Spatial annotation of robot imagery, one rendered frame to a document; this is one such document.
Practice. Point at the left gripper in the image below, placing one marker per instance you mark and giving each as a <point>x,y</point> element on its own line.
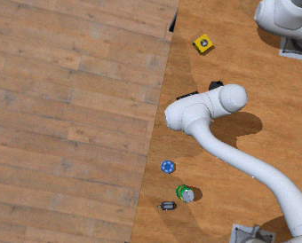
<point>214,85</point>

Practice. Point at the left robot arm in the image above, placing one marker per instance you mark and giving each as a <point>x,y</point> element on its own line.
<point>193,115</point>

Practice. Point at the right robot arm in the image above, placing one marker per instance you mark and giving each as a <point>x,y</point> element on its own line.
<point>282,18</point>

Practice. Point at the green drink can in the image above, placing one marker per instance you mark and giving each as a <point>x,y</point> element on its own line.
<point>185,193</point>

